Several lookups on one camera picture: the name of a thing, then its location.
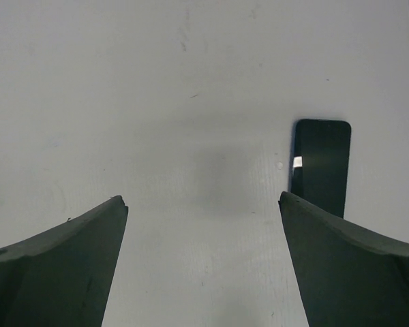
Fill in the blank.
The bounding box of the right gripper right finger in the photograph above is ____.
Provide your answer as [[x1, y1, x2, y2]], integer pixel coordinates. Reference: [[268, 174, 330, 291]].
[[279, 191, 409, 326]]

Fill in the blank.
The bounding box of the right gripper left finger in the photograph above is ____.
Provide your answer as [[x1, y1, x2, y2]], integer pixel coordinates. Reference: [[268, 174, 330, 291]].
[[0, 196, 128, 326]]

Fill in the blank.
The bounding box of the blue cased smartphone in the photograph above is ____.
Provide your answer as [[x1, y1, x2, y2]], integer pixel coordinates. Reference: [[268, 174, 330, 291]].
[[288, 118, 352, 218]]

